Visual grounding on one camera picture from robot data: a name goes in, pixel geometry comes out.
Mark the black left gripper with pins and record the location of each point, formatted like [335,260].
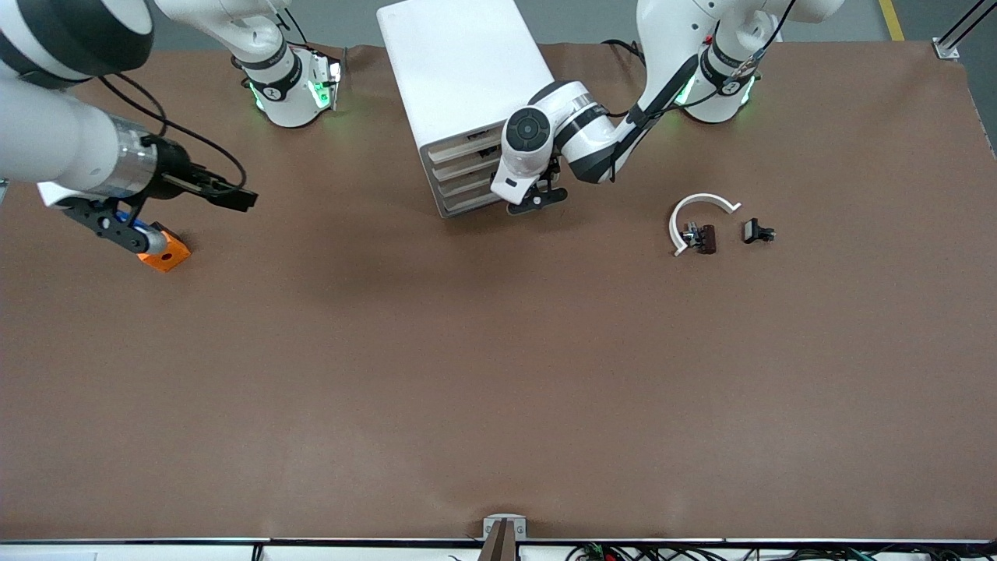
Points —
[554,167]

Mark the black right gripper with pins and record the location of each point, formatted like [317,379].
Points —
[173,169]

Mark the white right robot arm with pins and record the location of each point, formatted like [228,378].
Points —
[47,132]

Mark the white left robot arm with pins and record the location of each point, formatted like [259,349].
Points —
[670,39]

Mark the orange box with hole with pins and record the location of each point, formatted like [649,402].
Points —
[173,255]

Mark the small brown component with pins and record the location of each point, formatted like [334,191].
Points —
[706,238]

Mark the small black clip component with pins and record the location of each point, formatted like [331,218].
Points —
[754,231]

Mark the brown table mat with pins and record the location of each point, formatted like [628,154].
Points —
[498,389]

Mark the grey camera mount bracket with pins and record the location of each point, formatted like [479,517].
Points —
[504,538]

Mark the aluminium frame post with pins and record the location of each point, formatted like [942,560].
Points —
[954,39]

